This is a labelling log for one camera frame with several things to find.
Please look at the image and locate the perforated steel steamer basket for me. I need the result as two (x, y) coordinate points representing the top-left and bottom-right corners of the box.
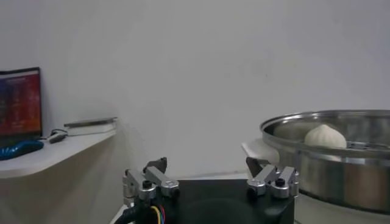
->
(260, 109), (390, 215)

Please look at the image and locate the flat white box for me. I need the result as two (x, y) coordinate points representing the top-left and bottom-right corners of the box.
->
(65, 121), (118, 137)

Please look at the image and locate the white side desk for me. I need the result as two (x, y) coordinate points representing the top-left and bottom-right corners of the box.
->
(0, 129), (118, 224)

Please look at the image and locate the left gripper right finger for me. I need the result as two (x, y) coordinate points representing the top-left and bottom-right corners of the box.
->
(245, 156), (300, 199)

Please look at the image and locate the steamed white baozi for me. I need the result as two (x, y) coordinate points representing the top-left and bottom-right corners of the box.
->
(303, 124), (347, 149)

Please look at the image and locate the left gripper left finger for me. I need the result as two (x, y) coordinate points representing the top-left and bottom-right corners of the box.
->
(121, 156), (181, 208)

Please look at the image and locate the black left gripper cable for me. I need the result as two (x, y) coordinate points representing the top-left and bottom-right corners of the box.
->
(114, 197), (144, 224)

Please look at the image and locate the coloured wire bundle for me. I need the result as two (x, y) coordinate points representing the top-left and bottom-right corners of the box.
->
(149, 205), (167, 224)

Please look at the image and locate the small black dongle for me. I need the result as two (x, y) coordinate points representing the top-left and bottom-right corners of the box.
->
(48, 133), (68, 144)

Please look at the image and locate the blue computer mouse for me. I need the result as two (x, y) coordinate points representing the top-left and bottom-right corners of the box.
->
(0, 139), (45, 161)

